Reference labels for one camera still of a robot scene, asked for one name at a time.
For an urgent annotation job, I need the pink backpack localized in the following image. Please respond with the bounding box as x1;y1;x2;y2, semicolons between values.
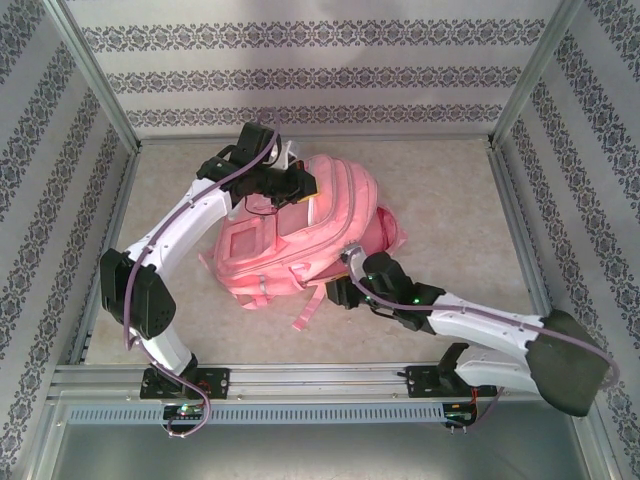
198;153;408;332

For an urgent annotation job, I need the grey sheet metal shelf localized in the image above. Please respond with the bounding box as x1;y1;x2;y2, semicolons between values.
29;399;616;480

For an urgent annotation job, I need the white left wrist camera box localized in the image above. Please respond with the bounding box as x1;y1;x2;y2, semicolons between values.
269;139;302;170

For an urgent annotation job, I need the aluminium mounting rail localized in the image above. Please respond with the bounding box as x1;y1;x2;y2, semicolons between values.
47;363;586;401

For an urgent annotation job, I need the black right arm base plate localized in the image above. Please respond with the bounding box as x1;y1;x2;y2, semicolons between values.
405;364;497;400

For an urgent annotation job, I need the grey slotted cable duct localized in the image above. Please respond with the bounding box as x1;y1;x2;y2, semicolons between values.
64;402;446;426

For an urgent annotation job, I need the aluminium side rail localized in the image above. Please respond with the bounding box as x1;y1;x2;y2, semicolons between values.
487;144;571;364
67;144;142;369

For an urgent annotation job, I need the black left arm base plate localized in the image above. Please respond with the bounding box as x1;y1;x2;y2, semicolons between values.
139;367;232;401

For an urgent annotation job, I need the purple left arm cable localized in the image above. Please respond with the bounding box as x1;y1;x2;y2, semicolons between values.
122;107;282;440

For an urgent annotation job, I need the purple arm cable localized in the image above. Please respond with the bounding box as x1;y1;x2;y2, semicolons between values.
122;107;282;440
344;252;621;431

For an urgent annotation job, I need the aluminium frame post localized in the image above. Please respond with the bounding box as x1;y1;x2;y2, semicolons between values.
487;0;584;150
43;0;142;151

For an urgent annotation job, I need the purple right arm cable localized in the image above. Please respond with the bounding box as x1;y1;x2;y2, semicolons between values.
344;252;621;431

